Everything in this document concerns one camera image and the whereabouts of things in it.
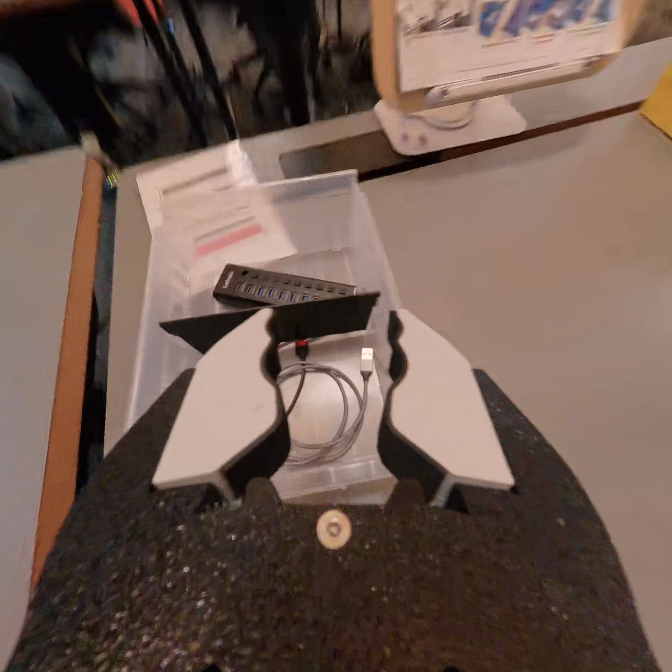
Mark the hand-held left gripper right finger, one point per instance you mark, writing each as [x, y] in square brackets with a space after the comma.
[452, 420]

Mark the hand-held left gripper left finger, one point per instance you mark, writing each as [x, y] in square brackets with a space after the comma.
[215, 420]

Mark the black usb hub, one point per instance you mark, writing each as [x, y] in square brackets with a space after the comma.
[284, 284]

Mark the yellow plastic bin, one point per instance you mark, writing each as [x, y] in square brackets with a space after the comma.
[662, 116]

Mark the black bin divider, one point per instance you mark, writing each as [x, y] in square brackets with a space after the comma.
[200, 328]

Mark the printed paper sheet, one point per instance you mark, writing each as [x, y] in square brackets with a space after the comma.
[210, 205]

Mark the clear plastic bin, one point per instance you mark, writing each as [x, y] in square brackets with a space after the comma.
[357, 221]

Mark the illustrated instruction board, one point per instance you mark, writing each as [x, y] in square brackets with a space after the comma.
[504, 42]

